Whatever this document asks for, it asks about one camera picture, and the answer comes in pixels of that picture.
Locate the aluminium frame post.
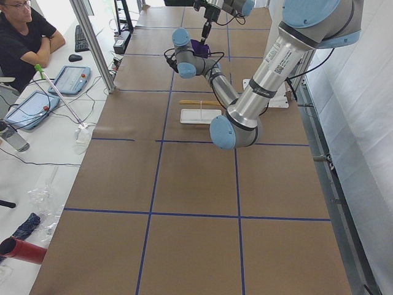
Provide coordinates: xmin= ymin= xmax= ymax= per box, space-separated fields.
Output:
xmin=70 ymin=0 xmax=115 ymax=93

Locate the near blue teach pendant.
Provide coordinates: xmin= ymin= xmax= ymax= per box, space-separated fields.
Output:
xmin=4 ymin=91 xmax=60 ymax=130

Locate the crumpled clear plastic wrap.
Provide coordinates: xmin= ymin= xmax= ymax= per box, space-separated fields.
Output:
xmin=28 ymin=166 xmax=64 ymax=248

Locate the purple towel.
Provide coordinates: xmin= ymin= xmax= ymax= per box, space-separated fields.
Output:
xmin=190 ymin=39 xmax=211 ymax=58

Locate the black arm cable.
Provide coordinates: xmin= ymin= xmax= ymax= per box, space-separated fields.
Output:
xmin=214 ymin=6 xmax=247 ymax=26

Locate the lower wooden rack dowel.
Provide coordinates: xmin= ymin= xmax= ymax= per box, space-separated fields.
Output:
xmin=179 ymin=101 xmax=221 ymax=106

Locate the far blue teach pendant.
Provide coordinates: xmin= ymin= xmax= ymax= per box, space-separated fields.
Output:
xmin=53 ymin=65 xmax=91 ymax=96

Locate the blue teach pendant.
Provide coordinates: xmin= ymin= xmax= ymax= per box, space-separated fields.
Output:
xmin=4 ymin=91 xmax=60 ymax=130
xmin=53 ymin=65 xmax=91 ymax=96

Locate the black computer mouse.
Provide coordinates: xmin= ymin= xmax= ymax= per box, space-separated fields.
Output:
xmin=68 ymin=54 xmax=83 ymax=62

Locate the black keyboard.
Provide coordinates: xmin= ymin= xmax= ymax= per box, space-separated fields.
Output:
xmin=74 ymin=25 xmax=90 ymax=52

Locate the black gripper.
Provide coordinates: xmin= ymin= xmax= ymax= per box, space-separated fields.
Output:
xmin=200 ymin=0 xmax=222 ymax=44

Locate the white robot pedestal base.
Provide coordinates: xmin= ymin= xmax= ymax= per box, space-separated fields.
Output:
xmin=238 ymin=77 xmax=288 ymax=112

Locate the white rack base tray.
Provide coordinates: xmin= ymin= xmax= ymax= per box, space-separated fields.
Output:
xmin=180 ymin=109 xmax=222 ymax=125

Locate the red cylinder tube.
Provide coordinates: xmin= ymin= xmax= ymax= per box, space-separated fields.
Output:
xmin=1 ymin=237 xmax=47 ymax=264

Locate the seated man black shirt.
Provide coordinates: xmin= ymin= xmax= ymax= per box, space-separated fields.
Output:
xmin=1 ymin=1 xmax=66 ymax=93

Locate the pink stick green tip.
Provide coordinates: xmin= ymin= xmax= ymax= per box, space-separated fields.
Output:
xmin=34 ymin=64 xmax=88 ymax=129

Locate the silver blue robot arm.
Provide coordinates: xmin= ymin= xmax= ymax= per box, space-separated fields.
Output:
xmin=172 ymin=1 xmax=364 ymax=149
xmin=193 ymin=0 xmax=255 ymax=45

